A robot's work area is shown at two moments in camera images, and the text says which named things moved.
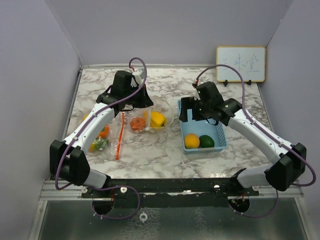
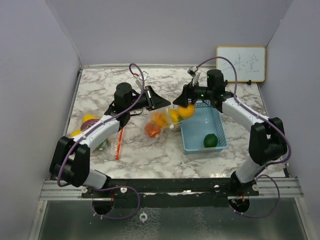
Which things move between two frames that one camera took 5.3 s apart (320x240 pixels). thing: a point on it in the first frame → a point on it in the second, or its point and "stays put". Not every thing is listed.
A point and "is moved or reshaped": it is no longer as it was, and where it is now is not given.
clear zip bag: x=159 y=115 is moved or reshaped
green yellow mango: x=99 y=144 stays put
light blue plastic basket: x=217 y=132 stays put
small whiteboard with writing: x=250 y=61 stays put
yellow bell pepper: x=157 y=120 → x=174 y=116
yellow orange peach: x=191 y=141 is moved or reshaped
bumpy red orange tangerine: x=137 y=124 → x=151 y=129
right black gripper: x=188 y=103 → x=188 y=93
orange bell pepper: x=145 y=116 → x=160 y=119
